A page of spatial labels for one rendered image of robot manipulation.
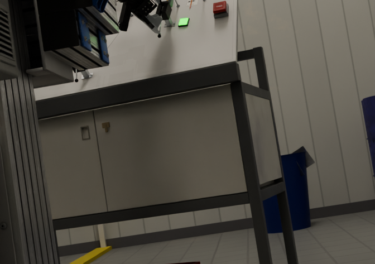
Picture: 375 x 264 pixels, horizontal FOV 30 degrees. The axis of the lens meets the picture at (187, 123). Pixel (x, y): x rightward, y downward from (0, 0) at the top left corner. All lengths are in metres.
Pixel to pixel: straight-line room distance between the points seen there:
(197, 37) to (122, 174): 0.59
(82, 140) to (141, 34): 0.48
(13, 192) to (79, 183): 1.21
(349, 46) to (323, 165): 0.94
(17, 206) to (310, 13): 4.30
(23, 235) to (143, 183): 1.13
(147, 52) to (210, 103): 0.34
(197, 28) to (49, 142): 0.73
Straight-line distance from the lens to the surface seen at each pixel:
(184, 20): 2.75
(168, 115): 2.60
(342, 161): 5.52
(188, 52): 2.63
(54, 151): 2.79
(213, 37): 2.64
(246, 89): 2.61
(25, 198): 1.61
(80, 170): 2.74
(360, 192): 5.54
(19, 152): 1.62
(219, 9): 2.70
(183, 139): 2.58
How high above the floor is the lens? 0.51
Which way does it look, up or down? 4 degrees up
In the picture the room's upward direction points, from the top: 9 degrees counter-clockwise
